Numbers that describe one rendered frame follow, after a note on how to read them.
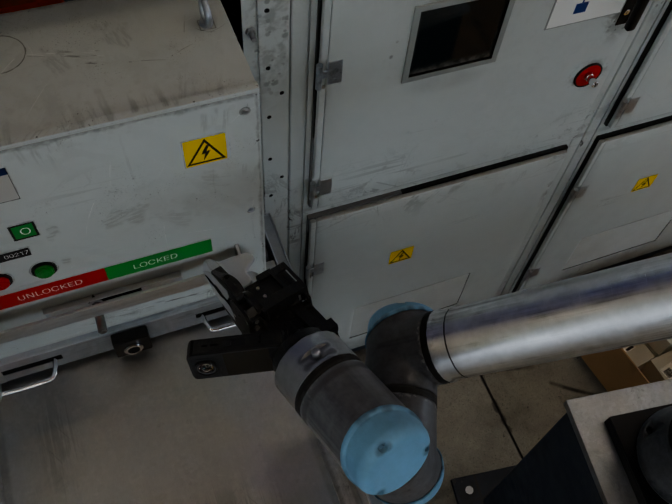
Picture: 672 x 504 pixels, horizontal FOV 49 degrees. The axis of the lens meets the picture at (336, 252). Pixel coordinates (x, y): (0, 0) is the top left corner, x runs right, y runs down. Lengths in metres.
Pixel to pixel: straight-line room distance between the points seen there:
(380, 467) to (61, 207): 0.52
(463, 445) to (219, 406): 1.06
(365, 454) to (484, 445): 1.49
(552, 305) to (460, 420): 1.42
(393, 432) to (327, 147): 0.71
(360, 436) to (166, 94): 0.46
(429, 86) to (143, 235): 0.56
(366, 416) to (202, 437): 0.57
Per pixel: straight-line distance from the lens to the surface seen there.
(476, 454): 2.20
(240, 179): 1.03
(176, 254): 1.14
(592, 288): 0.82
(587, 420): 1.48
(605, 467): 1.46
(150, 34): 1.00
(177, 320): 1.29
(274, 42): 1.14
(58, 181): 0.96
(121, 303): 1.15
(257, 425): 1.27
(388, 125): 1.35
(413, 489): 0.86
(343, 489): 1.24
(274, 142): 1.30
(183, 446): 1.27
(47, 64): 0.98
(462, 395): 2.25
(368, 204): 1.55
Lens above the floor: 2.05
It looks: 58 degrees down
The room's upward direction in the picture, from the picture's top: 7 degrees clockwise
